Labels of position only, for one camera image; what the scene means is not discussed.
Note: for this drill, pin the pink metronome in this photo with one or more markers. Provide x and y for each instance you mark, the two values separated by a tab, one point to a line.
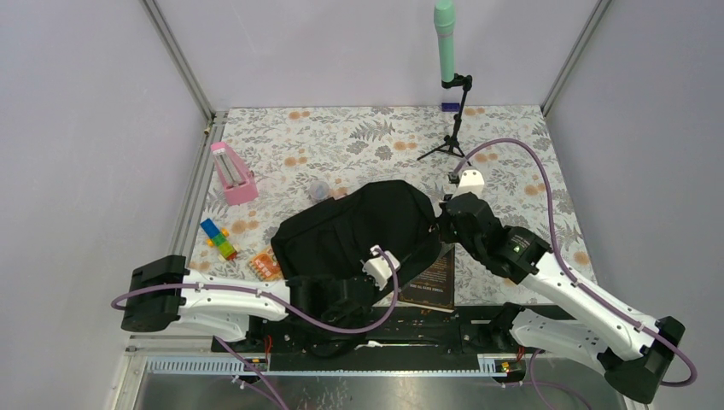
236	178

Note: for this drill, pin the small blue block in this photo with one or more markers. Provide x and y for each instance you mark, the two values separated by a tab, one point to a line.
449	106

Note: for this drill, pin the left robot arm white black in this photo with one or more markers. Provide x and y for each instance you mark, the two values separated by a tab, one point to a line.
166	293

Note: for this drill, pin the dark brown book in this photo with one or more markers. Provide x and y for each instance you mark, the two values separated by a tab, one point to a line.
434	288

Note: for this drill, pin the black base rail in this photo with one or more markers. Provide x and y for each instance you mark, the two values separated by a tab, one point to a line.
412	339

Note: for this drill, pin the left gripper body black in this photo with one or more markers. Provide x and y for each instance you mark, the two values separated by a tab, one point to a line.
331	317

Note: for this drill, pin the colourful toy block train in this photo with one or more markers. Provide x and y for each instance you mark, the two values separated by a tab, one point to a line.
219	238

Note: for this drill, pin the black student backpack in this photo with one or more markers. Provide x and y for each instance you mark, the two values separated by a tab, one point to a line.
329	241

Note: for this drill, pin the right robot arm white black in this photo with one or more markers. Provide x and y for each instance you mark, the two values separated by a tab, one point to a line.
630	349

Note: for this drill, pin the black tripod microphone stand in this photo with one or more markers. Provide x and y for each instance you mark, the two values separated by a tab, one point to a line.
451	144

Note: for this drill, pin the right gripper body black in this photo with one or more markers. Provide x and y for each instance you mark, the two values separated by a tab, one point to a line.
450	233

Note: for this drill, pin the green microphone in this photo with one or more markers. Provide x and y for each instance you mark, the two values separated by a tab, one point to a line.
444	21

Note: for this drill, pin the floral table mat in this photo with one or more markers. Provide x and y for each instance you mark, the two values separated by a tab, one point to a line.
288	148

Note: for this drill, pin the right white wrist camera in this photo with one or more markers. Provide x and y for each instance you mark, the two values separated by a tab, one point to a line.
471	181

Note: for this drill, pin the clear small cup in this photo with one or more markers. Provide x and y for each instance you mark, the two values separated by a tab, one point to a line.
319	191

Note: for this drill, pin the orange snack packet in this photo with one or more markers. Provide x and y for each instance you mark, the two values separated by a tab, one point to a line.
265	266

